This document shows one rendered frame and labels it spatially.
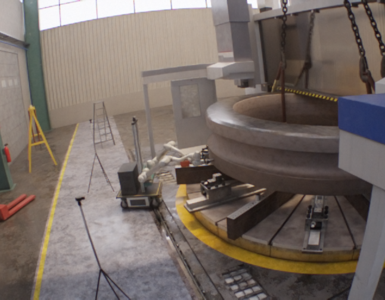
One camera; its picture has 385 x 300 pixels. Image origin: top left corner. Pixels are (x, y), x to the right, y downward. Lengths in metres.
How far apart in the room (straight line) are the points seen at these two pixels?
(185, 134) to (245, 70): 2.74
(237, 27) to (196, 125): 3.40
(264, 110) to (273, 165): 3.60
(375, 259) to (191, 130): 8.49
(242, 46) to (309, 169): 4.93
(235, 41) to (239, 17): 0.77
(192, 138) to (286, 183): 5.51
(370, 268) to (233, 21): 7.73
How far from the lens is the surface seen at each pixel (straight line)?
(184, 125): 9.58
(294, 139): 4.45
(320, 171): 4.66
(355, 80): 6.87
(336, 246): 4.52
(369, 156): 1.53
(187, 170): 6.62
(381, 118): 1.43
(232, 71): 8.46
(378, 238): 1.65
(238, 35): 8.69
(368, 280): 1.81
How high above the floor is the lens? 2.91
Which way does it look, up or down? 18 degrees down
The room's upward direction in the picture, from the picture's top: 6 degrees counter-clockwise
